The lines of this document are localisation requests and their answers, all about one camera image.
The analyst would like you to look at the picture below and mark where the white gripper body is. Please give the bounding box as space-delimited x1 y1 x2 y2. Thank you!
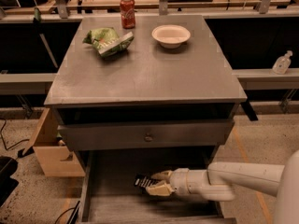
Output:
169 168 208 197

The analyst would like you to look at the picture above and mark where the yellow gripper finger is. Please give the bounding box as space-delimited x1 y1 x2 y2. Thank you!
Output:
151 170 172 181
146 181 174 197

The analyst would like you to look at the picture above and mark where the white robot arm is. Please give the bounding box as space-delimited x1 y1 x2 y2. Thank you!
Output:
146 151 299 224

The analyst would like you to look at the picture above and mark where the open grey middle drawer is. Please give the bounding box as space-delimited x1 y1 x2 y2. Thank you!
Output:
78 147 236 224

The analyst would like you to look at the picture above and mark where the grey top drawer with knob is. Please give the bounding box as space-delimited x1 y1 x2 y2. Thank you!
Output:
58 119 235 151

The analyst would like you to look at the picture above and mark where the grey wooden drawer cabinet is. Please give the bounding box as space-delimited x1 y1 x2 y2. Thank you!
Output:
44 14 248 224

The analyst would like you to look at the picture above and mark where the light wooden box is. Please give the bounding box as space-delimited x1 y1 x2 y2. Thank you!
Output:
21 108 85 177

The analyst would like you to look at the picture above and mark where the white paper bowl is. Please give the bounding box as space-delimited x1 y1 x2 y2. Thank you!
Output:
151 25 191 49

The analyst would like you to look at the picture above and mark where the green chip bag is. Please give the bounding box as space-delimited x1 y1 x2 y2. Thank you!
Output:
83 27 135 58

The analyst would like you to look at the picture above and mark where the clear hand sanitizer bottle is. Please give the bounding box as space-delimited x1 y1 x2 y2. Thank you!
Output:
272 50 292 75

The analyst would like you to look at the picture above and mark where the black object at left edge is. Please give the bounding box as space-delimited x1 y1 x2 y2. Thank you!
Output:
0 156 19 206

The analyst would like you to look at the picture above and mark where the red coca-cola can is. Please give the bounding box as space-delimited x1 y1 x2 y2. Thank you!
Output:
120 0 135 29

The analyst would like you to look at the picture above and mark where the black floor cable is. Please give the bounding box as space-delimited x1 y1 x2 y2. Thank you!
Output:
0 119 31 152

